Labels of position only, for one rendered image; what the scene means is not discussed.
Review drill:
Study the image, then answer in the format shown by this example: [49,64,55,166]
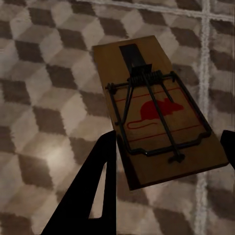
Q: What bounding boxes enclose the mousetrap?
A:
[92,35,230,191]

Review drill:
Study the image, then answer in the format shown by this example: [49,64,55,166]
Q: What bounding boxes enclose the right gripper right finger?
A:
[220,130,235,170]

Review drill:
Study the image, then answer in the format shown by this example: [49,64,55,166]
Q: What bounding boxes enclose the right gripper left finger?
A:
[41,130,117,235]

